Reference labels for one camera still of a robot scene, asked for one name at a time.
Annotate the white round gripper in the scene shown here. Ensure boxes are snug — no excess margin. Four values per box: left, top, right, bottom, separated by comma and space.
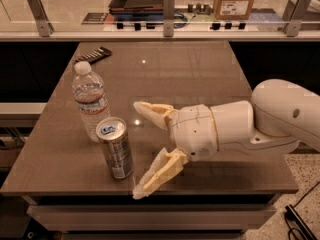
133, 101, 218, 200

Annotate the silver Red Bull can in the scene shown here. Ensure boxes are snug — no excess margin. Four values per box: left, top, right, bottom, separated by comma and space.
96, 117, 133, 179

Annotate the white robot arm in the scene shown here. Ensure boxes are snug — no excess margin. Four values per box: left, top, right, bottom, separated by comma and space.
133, 79, 320, 200

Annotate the dark RXBAR chocolate bar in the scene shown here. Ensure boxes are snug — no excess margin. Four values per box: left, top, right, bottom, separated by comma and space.
74, 46, 112, 64

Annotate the clear plastic water bottle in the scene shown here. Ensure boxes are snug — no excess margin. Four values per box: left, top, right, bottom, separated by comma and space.
71, 61, 111, 142

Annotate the brown cardboard box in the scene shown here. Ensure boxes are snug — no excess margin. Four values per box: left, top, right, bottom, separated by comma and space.
213, 0, 254, 20

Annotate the black device on floor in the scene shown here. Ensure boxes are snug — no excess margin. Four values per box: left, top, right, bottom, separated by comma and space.
285, 205, 318, 240

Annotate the middle metal railing post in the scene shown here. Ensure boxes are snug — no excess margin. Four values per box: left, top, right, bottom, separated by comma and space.
163, 0, 175, 37

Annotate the metal railing post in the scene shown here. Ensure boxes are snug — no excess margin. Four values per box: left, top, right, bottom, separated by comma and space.
163, 0, 175, 37
27, 0, 54, 37
283, 0, 319, 37

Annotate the black cable on floor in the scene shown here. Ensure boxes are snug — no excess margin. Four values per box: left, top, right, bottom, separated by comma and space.
284, 180, 320, 240

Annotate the left metal railing post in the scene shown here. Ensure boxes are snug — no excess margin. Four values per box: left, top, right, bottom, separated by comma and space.
27, 0, 54, 37

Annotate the right metal railing post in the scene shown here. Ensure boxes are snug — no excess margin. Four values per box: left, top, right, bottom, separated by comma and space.
283, 0, 319, 37

